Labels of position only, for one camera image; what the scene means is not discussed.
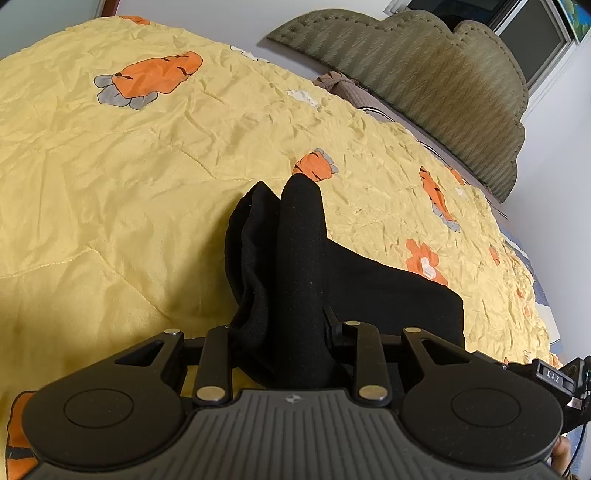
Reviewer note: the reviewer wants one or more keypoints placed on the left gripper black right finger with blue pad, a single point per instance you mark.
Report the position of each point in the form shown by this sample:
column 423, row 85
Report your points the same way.
column 358, row 347

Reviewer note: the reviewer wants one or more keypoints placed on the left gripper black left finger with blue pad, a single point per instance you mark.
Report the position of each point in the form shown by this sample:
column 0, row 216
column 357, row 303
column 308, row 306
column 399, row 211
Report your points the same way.
column 212, row 386

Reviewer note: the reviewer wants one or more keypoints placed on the black cloth garment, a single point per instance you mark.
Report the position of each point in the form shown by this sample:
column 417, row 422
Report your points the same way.
column 284, row 273

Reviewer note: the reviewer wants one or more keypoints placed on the person's right hand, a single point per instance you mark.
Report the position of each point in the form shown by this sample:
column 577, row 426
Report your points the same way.
column 561, row 455

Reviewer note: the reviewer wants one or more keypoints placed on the yellow carrot print bedspread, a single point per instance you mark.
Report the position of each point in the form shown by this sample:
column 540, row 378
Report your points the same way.
column 124, row 147

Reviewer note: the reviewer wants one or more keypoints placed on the olive green padded headboard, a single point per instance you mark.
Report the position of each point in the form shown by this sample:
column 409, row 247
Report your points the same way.
column 462, row 86

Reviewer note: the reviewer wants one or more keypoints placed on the dark glass window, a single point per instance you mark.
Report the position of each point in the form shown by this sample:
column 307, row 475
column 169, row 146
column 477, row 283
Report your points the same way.
column 537, row 32

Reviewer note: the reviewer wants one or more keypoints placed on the frosted glass door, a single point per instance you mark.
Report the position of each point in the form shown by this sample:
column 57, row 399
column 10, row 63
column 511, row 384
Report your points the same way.
column 24, row 22

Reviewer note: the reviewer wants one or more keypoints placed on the brown wooden door frame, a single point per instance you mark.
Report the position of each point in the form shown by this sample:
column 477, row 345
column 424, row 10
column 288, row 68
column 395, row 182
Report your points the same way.
column 109, row 8

